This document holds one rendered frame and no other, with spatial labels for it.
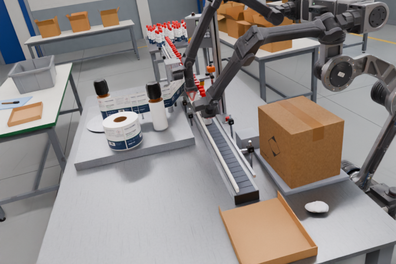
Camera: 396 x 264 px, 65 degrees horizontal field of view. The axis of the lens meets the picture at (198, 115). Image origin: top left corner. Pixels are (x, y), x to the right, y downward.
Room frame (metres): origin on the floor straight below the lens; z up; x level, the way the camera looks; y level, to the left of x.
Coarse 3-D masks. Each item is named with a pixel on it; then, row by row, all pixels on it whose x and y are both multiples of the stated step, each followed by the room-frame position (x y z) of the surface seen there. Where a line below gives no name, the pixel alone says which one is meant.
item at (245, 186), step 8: (208, 128) 1.62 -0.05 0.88; (216, 128) 1.60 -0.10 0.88; (216, 136) 1.51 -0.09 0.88; (216, 144) 1.43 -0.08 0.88; (224, 144) 1.42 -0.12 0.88; (224, 152) 1.34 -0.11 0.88; (232, 152) 1.33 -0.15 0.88; (224, 160) 1.27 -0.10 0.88; (232, 160) 1.26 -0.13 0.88; (232, 168) 1.20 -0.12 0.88; (240, 168) 1.19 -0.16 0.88; (240, 176) 1.13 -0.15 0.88; (232, 184) 1.08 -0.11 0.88; (240, 184) 1.07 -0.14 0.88; (248, 184) 1.07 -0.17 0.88; (240, 192) 1.02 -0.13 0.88; (248, 192) 1.02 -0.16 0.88
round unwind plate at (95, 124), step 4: (96, 116) 2.01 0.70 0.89; (100, 116) 2.00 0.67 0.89; (92, 120) 1.95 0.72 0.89; (96, 120) 1.94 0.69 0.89; (100, 120) 1.93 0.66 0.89; (88, 124) 1.89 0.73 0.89; (92, 124) 1.88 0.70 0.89; (96, 124) 1.87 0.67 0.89; (100, 124) 1.86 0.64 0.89; (88, 128) 1.82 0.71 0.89; (92, 128) 1.82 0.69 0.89; (96, 128) 1.81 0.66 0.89; (100, 128) 1.80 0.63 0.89
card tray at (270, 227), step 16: (240, 208) 0.98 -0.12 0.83; (256, 208) 0.97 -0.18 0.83; (272, 208) 0.96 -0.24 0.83; (288, 208) 0.92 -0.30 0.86; (224, 224) 0.90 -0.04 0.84; (240, 224) 0.90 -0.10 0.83; (256, 224) 0.89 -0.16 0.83; (272, 224) 0.87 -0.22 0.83; (288, 224) 0.86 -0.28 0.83; (240, 240) 0.82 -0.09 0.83; (256, 240) 0.81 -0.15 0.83; (272, 240) 0.80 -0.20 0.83; (288, 240) 0.79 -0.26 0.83; (304, 240) 0.78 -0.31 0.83; (240, 256) 0.75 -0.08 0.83; (256, 256) 0.74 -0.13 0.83; (272, 256) 0.73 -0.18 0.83; (288, 256) 0.70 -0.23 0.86; (304, 256) 0.71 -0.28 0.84
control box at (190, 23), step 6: (186, 18) 1.94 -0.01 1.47; (192, 18) 1.92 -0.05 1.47; (198, 18) 1.90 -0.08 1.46; (186, 24) 1.94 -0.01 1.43; (192, 24) 1.92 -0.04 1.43; (192, 30) 1.93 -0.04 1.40; (210, 30) 1.87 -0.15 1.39; (210, 36) 1.88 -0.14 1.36; (204, 42) 1.89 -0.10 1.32; (210, 42) 1.88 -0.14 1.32
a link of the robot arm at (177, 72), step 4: (188, 64) 1.70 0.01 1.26; (172, 68) 1.75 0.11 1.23; (176, 68) 1.74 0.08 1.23; (180, 68) 1.73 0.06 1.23; (184, 68) 1.73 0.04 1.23; (188, 68) 1.71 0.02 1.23; (192, 68) 1.71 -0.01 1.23; (172, 72) 1.72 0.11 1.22; (176, 72) 1.72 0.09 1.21; (180, 72) 1.72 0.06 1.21; (172, 76) 1.74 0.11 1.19; (176, 76) 1.71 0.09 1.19; (180, 76) 1.72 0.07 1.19; (176, 80) 1.73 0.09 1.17
